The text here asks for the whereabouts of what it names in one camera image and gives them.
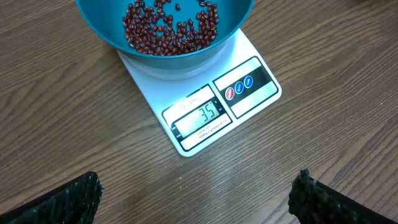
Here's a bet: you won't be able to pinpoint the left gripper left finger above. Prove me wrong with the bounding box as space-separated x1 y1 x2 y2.
1 171 103 224

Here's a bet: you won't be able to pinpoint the white digital kitchen scale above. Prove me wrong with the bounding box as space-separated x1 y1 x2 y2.
119 29 282 157

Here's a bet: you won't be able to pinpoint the blue metal bowl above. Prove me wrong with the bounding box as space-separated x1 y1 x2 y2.
76 0 254 69

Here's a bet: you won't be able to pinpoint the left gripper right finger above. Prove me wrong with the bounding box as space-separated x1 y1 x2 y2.
288 169 397 224

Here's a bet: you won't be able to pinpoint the red beans in bowl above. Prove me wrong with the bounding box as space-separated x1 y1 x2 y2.
123 0 220 56

